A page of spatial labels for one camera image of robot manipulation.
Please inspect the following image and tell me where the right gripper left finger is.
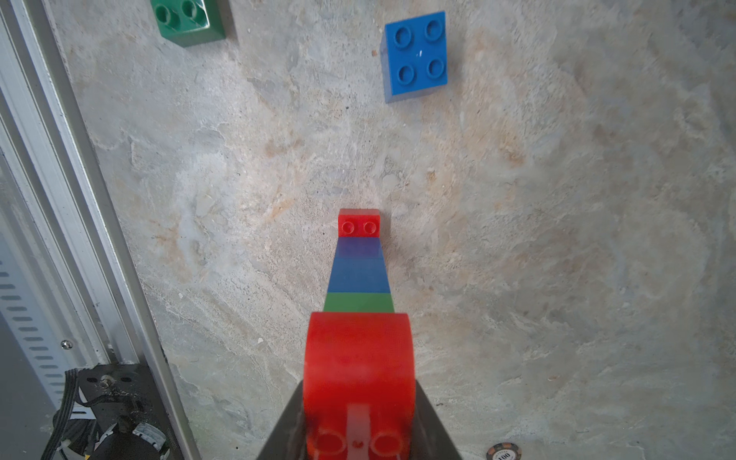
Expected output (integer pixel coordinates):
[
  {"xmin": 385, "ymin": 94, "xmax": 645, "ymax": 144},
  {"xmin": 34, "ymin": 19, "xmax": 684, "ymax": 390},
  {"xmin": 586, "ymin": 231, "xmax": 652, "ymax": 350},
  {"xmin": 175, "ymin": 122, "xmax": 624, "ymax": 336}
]
[{"xmin": 257, "ymin": 381, "xmax": 308, "ymax": 460}]

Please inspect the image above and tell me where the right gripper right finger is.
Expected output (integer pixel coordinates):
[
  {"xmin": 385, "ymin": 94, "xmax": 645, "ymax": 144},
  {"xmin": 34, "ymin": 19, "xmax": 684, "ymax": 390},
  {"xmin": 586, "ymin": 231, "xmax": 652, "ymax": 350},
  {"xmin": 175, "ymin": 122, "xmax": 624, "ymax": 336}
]
[{"xmin": 412, "ymin": 381, "xmax": 462, "ymax": 460}]

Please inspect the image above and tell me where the red small lego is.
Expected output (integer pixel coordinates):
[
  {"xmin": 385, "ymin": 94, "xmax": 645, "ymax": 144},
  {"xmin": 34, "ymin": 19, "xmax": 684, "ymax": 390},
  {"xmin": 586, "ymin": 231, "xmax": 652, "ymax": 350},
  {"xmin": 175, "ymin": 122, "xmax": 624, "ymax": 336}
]
[{"xmin": 303, "ymin": 312, "xmax": 416, "ymax": 459}]

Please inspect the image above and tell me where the blue small lego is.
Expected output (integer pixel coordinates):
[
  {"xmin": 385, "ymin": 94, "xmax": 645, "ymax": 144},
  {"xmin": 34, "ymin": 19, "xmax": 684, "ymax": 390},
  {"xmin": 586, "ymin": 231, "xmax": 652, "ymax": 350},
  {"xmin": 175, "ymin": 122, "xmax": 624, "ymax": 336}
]
[
  {"xmin": 381, "ymin": 11, "xmax": 449, "ymax": 104},
  {"xmin": 328, "ymin": 257, "xmax": 390, "ymax": 293},
  {"xmin": 335, "ymin": 237, "xmax": 383, "ymax": 259}
]

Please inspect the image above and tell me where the red long lego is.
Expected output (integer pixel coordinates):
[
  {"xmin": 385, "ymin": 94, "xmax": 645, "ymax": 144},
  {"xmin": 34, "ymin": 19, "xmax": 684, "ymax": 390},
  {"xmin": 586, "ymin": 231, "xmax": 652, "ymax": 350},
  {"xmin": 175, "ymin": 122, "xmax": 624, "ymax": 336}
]
[{"xmin": 338, "ymin": 208, "xmax": 381, "ymax": 238}]

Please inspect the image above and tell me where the green small lego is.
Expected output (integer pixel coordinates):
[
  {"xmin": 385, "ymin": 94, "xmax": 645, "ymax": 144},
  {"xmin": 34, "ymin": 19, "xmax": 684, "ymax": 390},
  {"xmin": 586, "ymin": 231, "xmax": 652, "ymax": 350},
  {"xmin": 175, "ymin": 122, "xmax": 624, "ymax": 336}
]
[{"xmin": 323, "ymin": 292, "xmax": 395, "ymax": 314}]

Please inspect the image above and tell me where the green long lego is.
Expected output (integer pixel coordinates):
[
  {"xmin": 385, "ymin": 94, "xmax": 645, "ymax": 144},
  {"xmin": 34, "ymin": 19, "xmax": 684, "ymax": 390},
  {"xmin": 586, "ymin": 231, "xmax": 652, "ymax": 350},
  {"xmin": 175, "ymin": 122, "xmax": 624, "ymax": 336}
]
[{"xmin": 151, "ymin": 0, "xmax": 226, "ymax": 48}]

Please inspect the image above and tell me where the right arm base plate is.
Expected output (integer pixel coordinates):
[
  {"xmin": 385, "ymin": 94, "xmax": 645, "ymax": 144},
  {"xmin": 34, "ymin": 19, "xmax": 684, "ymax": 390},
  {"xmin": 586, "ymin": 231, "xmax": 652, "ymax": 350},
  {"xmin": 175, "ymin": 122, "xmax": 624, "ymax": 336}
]
[{"xmin": 39, "ymin": 361, "xmax": 174, "ymax": 460}]

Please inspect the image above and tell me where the vented cable duct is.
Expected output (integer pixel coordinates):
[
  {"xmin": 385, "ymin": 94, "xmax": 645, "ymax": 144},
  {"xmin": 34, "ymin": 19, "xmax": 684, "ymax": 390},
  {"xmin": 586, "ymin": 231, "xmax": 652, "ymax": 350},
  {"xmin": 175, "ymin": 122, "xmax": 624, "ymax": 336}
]
[{"xmin": 1, "ymin": 238, "xmax": 70, "ymax": 409}]

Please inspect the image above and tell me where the aluminium front rail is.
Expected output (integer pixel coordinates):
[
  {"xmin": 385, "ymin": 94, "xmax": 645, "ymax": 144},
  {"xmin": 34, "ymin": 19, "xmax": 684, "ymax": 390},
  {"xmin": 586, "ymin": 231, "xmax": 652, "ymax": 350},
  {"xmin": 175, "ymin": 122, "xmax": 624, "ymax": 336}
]
[{"xmin": 1, "ymin": 1, "xmax": 199, "ymax": 459}]

